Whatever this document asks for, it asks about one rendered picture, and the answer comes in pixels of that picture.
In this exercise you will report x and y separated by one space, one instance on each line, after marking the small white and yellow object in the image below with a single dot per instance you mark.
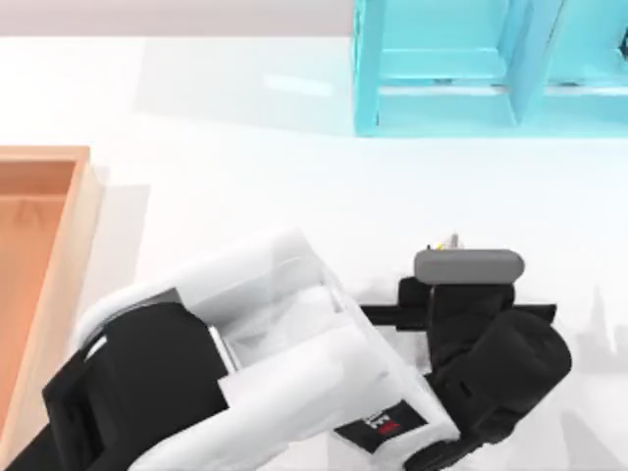
450 242

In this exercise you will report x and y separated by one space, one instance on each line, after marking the pale grey rounded box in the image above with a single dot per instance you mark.
468 266

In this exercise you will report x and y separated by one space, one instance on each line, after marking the shallow salmon-coloured box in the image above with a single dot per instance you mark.
34 255

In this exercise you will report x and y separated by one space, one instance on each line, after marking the light blue rack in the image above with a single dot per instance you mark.
441 103

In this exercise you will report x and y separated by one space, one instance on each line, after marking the small dark object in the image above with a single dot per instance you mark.
624 47

